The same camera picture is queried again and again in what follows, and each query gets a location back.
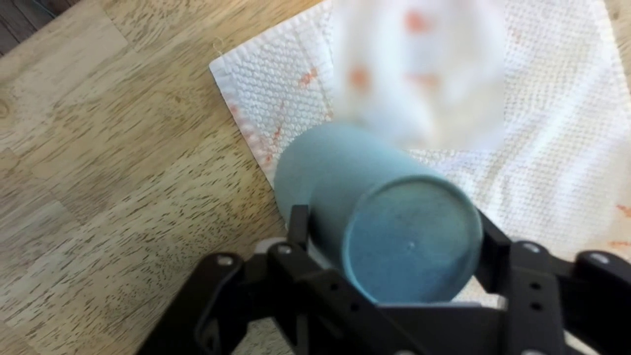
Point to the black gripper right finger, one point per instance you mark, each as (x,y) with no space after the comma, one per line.
(547,296)

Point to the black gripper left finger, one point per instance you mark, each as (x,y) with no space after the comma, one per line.
(318,309)

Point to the blue plastic cup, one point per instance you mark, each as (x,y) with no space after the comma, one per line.
(397,229)

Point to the white paper towel sheet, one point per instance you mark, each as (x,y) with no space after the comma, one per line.
(519,102)

